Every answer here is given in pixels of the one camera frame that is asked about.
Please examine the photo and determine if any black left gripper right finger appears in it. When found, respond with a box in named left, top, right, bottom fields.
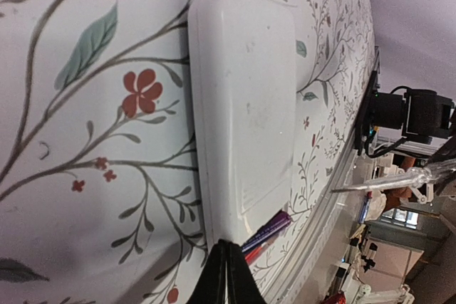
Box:
left=227, top=242, right=266, bottom=304

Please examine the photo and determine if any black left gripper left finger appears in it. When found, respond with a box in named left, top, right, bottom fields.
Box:
left=187, top=240, right=227, bottom=304

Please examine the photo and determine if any red orange battery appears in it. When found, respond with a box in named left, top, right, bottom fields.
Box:
left=244, top=242, right=270, bottom=265

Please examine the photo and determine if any purple battery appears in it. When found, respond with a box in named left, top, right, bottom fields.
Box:
left=241, top=211, right=291, bottom=253

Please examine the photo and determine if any clear handle screwdriver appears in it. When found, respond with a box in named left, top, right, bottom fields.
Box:
left=331, top=158, right=455, bottom=193

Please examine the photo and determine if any white remote control back up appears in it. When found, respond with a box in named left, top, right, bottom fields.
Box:
left=188, top=0, right=296, bottom=245

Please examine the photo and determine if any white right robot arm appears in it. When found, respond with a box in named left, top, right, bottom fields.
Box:
left=367, top=86, right=454, bottom=145

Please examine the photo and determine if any floral tablecloth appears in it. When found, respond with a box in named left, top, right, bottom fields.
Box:
left=1, top=0, right=373, bottom=303

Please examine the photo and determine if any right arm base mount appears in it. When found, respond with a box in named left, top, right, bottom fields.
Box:
left=353, top=70, right=379, bottom=156

